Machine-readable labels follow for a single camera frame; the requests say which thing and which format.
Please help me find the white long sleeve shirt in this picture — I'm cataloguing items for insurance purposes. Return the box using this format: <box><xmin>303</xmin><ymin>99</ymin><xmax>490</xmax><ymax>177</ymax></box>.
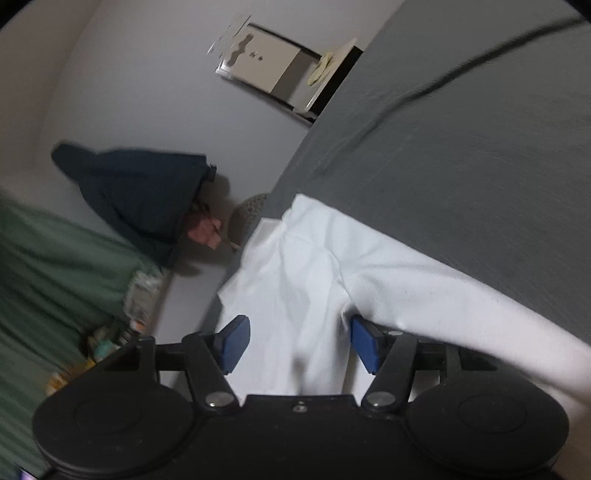
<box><xmin>218</xmin><ymin>195</ymin><xmax>590</xmax><ymax>416</ymax></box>

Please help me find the woven grey waste basket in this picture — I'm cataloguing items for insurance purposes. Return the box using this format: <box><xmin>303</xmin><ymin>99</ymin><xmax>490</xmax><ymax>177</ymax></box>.
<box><xmin>226</xmin><ymin>193</ymin><xmax>269</xmax><ymax>246</ymax></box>

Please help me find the pink hanging cloth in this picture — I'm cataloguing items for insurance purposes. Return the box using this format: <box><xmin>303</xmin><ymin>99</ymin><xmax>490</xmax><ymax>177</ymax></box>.
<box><xmin>187</xmin><ymin>212</ymin><xmax>222</xmax><ymax>250</ymax></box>

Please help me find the green curtain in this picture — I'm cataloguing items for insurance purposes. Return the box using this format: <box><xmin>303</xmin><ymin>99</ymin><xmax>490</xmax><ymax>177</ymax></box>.
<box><xmin>1</xmin><ymin>195</ymin><xmax>163</xmax><ymax>479</ymax></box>

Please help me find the dark teal hanging jacket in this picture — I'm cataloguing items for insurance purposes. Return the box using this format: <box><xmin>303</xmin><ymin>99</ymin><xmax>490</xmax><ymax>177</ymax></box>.
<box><xmin>51</xmin><ymin>142</ymin><xmax>216</xmax><ymax>269</ymax></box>

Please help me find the dark grey bed sheet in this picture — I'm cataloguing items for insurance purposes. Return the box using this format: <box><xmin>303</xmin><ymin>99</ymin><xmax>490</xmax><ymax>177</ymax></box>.
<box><xmin>262</xmin><ymin>1</ymin><xmax>590</xmax><ymax>341</ymax></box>

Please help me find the clear plastic storage box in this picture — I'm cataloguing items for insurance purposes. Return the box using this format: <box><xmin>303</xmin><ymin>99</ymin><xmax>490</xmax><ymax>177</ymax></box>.
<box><xmin>123</xmin><ymin>271</ymin><xmax>162</xmax><ymax>324</ymax></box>

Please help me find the cream and black wooden chair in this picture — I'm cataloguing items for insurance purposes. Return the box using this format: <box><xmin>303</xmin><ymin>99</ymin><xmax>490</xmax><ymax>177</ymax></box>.
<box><xmin>215</xmin><ymin>21</ymin><xmax>363</xmax><ymax>124</ymax></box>

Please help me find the yellow item on chair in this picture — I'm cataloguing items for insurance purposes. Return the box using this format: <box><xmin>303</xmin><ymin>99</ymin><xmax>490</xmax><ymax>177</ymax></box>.
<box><xmin>307</xmin><ymin>51</ymin><xmax>334</xmax><ymax>86</ymax></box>

